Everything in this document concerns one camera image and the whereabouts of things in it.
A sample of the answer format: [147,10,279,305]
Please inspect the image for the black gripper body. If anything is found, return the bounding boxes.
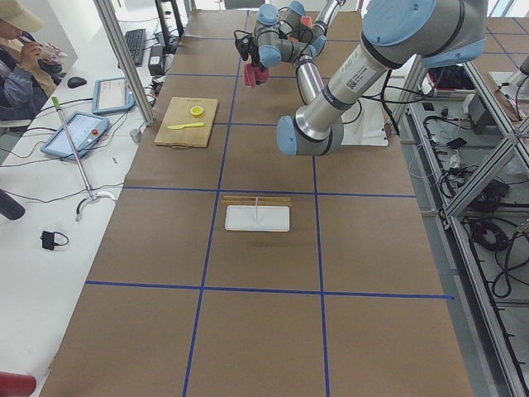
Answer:
[250,52,268,71]

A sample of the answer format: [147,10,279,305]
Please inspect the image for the pink microfiber cloth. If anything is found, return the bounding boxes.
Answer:
[243,64,269,88]

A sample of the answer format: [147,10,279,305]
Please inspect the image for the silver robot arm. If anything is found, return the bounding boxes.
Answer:
[279,0,346,54]

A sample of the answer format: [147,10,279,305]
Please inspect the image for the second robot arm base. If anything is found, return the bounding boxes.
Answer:
[253,1,488,156]

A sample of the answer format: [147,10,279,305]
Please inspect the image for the pink plastic bin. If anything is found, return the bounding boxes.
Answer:
[300,17,312,27]

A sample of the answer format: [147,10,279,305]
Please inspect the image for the yellow lemon slices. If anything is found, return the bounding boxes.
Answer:
[189,105,205,117]

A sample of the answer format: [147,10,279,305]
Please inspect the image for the yellow plastic knife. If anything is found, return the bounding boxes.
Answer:
[166,122,205,131]

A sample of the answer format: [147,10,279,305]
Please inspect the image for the bamboo cutting board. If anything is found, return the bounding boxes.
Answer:
[154,97,218,148]

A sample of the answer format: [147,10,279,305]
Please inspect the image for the black power adapter box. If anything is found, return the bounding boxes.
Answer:
[148,45,166,76]

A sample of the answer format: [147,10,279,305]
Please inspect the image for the black keyboard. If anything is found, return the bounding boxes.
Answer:
[124,29,146,66]

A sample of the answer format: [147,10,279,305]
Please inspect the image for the upper blue teach pendant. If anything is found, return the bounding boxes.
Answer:
[92,78,136,115]

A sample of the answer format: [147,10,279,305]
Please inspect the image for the blue teach pendant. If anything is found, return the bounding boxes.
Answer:
[92,78,136,115]
[41,112,110,160]

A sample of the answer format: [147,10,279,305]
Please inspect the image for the white rectangular tray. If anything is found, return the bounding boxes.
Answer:
[225,205,290,232]

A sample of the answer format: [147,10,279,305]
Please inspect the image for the black computer mouse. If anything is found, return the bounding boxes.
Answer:
[67,76,87,88]

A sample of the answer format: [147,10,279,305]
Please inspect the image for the lower blue teach pendant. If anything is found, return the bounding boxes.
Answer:
[41,112,110,160]

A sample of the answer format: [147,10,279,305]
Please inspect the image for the reacher grabber stick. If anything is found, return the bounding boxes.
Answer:
[51,96,117,222]

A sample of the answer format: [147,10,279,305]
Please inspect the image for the seated person in cap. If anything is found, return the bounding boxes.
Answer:
[1,0,62,121]

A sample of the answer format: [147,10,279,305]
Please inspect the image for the black bottle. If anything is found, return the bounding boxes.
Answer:
[0,189,26,220]

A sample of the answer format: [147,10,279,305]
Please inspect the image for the red bottle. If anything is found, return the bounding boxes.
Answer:
[0,371,36,397]

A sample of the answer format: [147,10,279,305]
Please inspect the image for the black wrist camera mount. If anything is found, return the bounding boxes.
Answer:
[233,30,260,66]

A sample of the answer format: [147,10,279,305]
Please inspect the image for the white pedestal column base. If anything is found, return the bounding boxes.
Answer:
[341,99,388,146]

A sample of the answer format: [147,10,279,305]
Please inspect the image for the aluminium frame post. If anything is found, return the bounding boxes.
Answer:
[93,0,155,127]

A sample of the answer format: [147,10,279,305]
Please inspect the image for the small black strap buckle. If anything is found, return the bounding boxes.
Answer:
[41,231,69,251]

